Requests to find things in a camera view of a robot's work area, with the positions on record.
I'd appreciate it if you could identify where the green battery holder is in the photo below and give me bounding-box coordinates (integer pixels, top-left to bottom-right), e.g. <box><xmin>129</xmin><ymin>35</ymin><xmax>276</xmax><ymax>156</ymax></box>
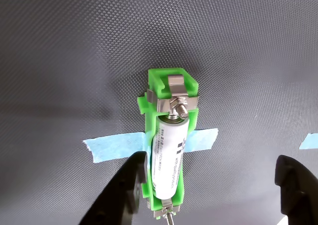
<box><xmin>137</xmin><ymin>68</ymin><xmax>200</xmax><ymax>225</ymax></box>

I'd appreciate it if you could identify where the dark grey textured mat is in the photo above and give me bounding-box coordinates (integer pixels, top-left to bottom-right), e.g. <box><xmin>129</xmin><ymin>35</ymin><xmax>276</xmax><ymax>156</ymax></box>
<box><xmin>0</xmin><ymin>0</ymin><xmax>318</xmax><ymax>225</ymax></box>

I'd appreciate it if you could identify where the white cylindrical battery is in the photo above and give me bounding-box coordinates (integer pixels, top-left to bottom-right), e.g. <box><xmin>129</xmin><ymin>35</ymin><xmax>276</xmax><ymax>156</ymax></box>
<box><xmin>152</xmin><ymin>115</ymin><xmax>190</xmax><ymax>200</ymax></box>

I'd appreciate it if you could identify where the blue tape strip slanted end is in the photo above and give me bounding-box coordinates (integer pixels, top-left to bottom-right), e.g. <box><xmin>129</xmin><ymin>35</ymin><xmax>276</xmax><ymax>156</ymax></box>
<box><xmin>299</xmin><ymin>132</ymin><xmax>318</xmax><ymax>150</ymax></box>

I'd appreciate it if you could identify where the long blue tape strip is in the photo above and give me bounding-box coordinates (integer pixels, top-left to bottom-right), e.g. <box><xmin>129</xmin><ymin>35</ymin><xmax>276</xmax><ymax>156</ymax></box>
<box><xmin>82</xmin><ymin>127</ymin><xmax>219</xmax><ymax>164</ymax></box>

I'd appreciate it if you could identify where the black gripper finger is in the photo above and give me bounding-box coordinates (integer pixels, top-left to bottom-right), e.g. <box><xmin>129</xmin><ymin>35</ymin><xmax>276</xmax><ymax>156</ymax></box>
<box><xmin>274</xmin><ymin>154</ymin><xmax>318</xmax><ymax>225</ymax></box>
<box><xmin>79</xmin><ymin>151</ymin><xmax>147</xmax><ymax>225</ymax></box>

